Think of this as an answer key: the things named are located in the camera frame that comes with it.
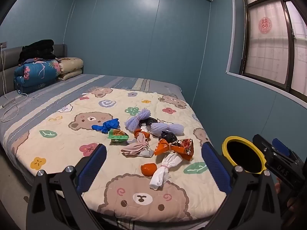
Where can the brown framed window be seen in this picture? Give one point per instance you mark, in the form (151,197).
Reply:
(263,52)

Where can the orange round fruit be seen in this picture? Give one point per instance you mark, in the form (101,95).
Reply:
(148,169)

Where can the bear print blanket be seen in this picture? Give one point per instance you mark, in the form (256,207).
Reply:
(72,148)

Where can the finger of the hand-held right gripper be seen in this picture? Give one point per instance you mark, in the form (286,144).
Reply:
(283,170)
(280,147)

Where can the blue floral folded quilt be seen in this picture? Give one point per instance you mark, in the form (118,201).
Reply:
(36,74)

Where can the wall outlet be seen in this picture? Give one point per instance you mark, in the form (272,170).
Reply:
(3,44)

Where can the beige stacked pillows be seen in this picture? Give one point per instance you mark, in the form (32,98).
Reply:
(72,67)

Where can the red paper cut decoration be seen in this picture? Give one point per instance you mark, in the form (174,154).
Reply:
(264,26)

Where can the yellow-rimmed black trash bin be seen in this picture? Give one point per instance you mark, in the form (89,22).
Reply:
(243,155)

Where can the blue glove bundle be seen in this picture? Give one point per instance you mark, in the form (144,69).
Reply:
(108,125)

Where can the white knotted cloth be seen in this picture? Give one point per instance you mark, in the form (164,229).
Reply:
(159,175)

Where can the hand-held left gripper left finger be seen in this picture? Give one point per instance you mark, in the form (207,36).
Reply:
(92,165)

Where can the green snack packet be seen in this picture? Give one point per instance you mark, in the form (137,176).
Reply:
(115,137)

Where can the person's right hand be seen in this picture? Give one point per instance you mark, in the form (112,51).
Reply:
(277,187)

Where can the black clothing pile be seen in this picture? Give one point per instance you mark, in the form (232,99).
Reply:
(38,49)

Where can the pink cloth bundle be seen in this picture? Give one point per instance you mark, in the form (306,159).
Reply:
(136,147)

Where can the orange snack wrapper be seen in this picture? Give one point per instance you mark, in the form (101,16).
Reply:
(165,147)

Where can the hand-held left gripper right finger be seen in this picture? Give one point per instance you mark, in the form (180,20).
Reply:
(215,167)

